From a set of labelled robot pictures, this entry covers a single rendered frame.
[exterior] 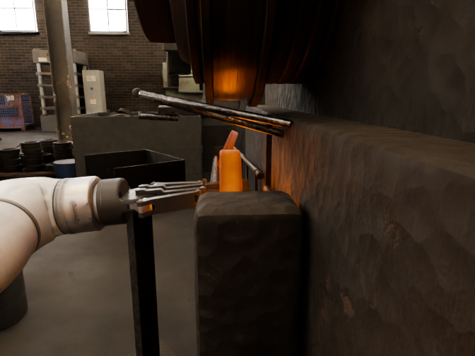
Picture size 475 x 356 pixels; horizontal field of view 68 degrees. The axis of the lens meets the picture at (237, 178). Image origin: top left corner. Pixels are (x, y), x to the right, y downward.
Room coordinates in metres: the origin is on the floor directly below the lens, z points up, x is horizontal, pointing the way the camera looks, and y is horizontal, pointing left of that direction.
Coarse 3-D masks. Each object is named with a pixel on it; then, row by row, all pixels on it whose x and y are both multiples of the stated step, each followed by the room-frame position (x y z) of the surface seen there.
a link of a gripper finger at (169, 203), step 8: (184, 192) 0.53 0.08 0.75; (192, 192) 0.52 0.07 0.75; (200, 192) 0.53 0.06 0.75; (144, 200) 0.50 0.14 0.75; (152, 200) 0.50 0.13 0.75; (160, 200) 0.51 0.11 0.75; (168, 200) 0.51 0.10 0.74; (176, 200) 0.51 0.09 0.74; (184, 200) 0.52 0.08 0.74; (192, 200) 0.52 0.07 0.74; (160, 208) 0.51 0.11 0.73; (168, 208) 0.51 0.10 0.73; (176, 208) 0.51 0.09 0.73; (184, 208) 0.52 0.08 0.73; (144, 216) 0.49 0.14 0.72
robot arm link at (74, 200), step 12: (60, 180) 0.54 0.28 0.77; (72, 180) 0.54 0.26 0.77; (84, 180) 0.54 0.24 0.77; (96, 180) 0.55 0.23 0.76; (60, 192) 0.52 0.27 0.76; (72, 192) 0.52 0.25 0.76; (84, 192) 0.52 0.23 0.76; (60, 204) 0.51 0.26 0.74; (72, 204) 0.51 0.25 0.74; (84, 204) 0.51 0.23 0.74; (60, 216) 0.50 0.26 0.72; (72, 216) 0.51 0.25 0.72; (84, 216) 0.51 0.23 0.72; (96, 216) 0.52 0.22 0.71; (60, 228) 0.51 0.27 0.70; (72, 228) 0.51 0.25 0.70; (84, 228) 0.52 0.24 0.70; (96, 228) 0.52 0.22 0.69
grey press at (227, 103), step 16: (176, 48) 3.09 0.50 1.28; (176, 64) 3.50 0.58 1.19; (176, 80) 3.92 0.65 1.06; (160, 112) 3.25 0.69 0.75; (208, 128) 3.40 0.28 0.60; (224, 128) 3.43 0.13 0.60; (240, 128) 3.45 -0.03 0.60; (208, 144) 3.40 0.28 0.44; (224, 144) 3.43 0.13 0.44; (240, 144) 3.47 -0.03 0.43; (208, 160) 3.40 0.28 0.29; (208, 176) 3.41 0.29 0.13
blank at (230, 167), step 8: (224, 152) 0.55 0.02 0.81; (232, 152) 0.55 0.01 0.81; (224, 160) 0.52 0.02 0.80; (232, 160) 0.53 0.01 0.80; (240, 160) 0.53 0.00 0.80; (224, 168) 0.51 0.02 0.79; (232, 168) 0.51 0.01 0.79; (240, 168) 0.51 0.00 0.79; (224, 176) 0.50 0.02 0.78; (232, 176) 0.50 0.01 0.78; (240, 176) 0.50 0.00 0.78; (224, 184) 0.50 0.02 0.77; (232, 184) 0.50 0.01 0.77; (240, 184) 0.50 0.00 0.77
